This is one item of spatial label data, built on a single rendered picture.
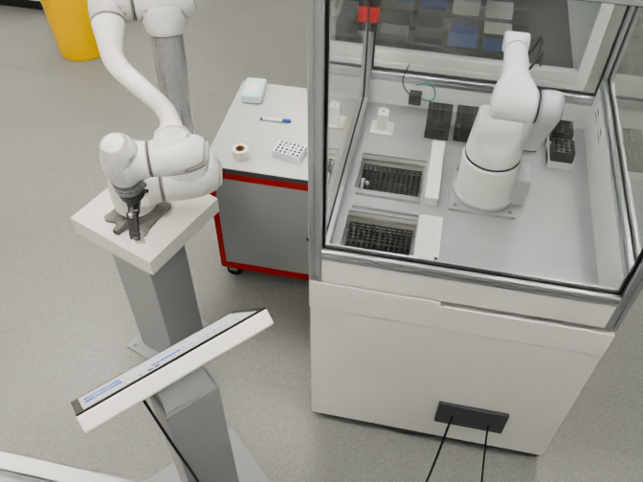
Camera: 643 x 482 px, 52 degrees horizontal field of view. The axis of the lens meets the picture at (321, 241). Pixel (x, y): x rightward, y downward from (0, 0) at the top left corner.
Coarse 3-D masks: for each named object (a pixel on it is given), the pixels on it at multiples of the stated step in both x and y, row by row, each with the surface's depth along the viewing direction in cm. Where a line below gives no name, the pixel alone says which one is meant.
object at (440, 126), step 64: (384, 0) 137; (448, 0) 135; (512, 0) 132; (576, 0) 129; (384, 64) 149; (448, 64) 145; (512, 64) 142; (576, 64) 139; (640, 64) 136; (384, 128) 162; (448, 128) 158; (512, 128) 154; (576, 128) 151; (640, 128) 147; (384, 192) 178; (448, 192) 173; (512, 192) 168; (576, 192) 164; (640, 192) 160; (448, 256) 191; (512, 256) 186; (576, 256) 180
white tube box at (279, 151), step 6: (276, 144) 276; (294, 144) 278; (300, 144) 277; (276, 150) 276; (282, 150) 274; (294, 150) 275; (300, 150) 276; (306, 150) 278; (276, 156) 276; (282, 156) 274; (288, 156) 273; (294, 156) 272; (300, 156) 273; (294, 162) 274
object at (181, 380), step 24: (240, 312) 187; (264, 312) 170; (216, 336) 165; (240, 336) 167; (192, 360) 161; (144, 384) 156; (168, 384) 159; (192, 384) 172; (96, 408) 151; (120, 408) 153; (168, 408) 170
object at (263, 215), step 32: (288, 96) 306; (224, 128) 289; (256, 128) 290; (288, 128) 290; (224, 160) 275; (256, 160) 276; (224, 192) 285; (256, 192) 281; (288, 192) 277; (224, 224) 300; (256, 224) 296; (288, 224) 292; (224, 256) 318; (256, 256) 313; (288, 256) 308
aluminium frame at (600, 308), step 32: (320, 0) 139; (608, 0) 126; (640, 0) 125; (320, 32) 144; (320, 64) 150; (320, 96) 156; (320, 128) 164; (320, 160) 171; (320, 192) 180; (320, 224) 189; (320, 256) 200; (352, 256) 197; (384, 256) 196; (640, 256) 175; (384, 288) 205; (416, 288) 202; (448, 288) 199; (480, 288) 196; (512, 288) 193; (544, 288) 190; (576, 288) 189; (640, 288) 182; (576, 320) 198; (608, 320) 195
